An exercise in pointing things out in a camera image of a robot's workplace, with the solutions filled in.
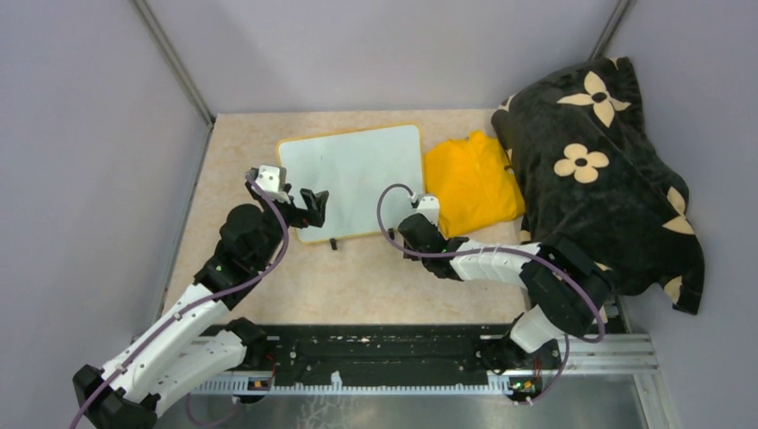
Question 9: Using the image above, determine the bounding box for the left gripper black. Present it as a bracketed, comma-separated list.
[247, 181, 329, 268]

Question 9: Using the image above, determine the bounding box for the yellow-framed whiteboard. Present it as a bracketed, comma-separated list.
[277, 123, 425, 244]

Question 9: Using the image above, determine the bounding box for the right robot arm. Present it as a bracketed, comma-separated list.
[398, 214, 613, 368]

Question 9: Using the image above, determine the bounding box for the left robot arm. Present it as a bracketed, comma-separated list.
[70, 172, 329, 428]

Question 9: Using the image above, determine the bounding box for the yellow folded cloth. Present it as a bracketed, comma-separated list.
[423, 130, 526, 237]

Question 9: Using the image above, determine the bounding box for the black floral blanket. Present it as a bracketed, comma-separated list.
[491, 57, 705, 315]

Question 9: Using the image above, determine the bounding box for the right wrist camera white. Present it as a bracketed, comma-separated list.
[410, 193, 441, 227]

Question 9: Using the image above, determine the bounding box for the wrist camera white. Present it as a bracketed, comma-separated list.
[410, 193, 441, 227]
[255, 164, 286, 194]

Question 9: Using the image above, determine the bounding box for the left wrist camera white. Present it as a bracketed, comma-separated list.
[255, 164, 286, 194]

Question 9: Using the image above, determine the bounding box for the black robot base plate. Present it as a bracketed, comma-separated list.
[195, 323, 562, 404]

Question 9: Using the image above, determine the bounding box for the aluminium rail frame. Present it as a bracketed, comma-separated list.
[189, 296, 661, 397]

